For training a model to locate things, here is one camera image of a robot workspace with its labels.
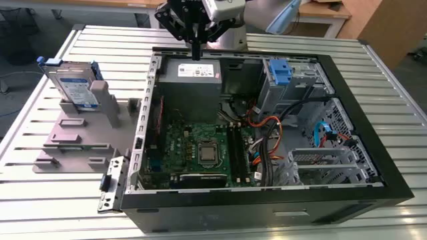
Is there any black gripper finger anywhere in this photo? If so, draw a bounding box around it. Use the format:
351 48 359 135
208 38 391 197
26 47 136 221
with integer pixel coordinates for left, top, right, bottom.
153 4 198 62
196 14 236 62

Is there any hard disk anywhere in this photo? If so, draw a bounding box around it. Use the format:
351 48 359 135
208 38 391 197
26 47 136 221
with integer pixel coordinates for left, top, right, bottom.
36 56 108 111

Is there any blue SATA wire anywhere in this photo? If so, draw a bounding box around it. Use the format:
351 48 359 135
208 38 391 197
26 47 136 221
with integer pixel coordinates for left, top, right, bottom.
312 120 334 151

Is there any orange red power wire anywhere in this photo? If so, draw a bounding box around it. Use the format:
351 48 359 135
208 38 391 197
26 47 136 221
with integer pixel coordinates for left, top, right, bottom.
328 131 360 151

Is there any metal disk bay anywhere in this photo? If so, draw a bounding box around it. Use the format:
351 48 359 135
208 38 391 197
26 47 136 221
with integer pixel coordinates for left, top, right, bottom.
288 147 375 186

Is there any blue drive latch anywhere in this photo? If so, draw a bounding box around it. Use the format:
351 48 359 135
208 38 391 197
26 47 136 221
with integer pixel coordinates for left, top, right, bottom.
268 59 293 86

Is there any grey power supply unit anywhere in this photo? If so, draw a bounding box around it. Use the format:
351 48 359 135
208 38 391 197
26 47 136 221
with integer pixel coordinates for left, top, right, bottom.
156 58 224 125

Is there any grey optical drive cage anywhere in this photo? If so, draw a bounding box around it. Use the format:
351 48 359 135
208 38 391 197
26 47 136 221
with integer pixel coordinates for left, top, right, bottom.
257 57 334 118

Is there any black mesh waste basket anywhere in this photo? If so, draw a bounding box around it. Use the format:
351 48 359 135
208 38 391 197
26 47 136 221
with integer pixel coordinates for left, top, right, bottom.
0 7 40 66

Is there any green motherboard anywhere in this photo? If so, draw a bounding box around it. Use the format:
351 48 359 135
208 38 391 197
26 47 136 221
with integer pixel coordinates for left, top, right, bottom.
142 122 264 188

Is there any silver CPU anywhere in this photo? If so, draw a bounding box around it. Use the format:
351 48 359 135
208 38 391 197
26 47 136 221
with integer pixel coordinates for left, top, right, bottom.
198 146 217 161

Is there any black RAM slot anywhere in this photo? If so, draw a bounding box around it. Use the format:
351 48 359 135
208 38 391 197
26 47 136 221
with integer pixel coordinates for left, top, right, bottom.
225 122 241 185
234 122 252 185

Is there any grey parts rack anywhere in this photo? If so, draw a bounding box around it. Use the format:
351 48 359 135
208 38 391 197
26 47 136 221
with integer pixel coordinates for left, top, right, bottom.
32 80 142 174

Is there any wooden cabinet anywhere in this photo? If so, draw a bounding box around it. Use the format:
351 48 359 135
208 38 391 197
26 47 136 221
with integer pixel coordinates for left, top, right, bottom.
336 0 427 72

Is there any CPU socket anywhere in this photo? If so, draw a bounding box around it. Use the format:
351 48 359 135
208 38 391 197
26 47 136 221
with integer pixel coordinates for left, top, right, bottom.
194 139 221 170

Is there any green RAM stick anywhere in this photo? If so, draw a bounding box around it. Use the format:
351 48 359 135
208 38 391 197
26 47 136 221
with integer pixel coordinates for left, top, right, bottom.
58 145 108 152

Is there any black graphics card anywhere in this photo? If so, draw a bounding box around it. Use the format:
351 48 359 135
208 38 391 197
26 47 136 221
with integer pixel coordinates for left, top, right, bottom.
169 172 228 190

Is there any black PC case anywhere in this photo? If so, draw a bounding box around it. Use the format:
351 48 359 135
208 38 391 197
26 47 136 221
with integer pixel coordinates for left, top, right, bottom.
118 46 415 234

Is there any wooden desk white frame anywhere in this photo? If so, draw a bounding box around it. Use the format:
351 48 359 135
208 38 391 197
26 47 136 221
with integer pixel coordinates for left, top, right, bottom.
18 0 353 39

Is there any white floor cable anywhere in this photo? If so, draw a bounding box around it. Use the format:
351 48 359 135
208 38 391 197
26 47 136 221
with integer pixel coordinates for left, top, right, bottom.
0 71 45 82

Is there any orange red yellow wire bundle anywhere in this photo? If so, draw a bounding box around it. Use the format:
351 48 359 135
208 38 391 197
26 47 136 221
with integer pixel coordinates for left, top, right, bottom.
246 115 284 156

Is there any short orange wire bundle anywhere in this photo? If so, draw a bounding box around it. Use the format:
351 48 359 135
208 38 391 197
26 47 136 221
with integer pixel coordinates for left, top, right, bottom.
250 154 285 166

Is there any black cable bundle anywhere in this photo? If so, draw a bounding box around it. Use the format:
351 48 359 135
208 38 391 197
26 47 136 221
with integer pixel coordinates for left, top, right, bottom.
258 96 333 188

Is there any blue floor cable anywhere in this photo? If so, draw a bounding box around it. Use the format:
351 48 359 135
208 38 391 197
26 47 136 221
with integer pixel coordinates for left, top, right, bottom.
0 106 21 118

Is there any metal case bracket blue handle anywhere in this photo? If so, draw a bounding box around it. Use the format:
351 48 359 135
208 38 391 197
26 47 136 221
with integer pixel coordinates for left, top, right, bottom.
96 155 130 214

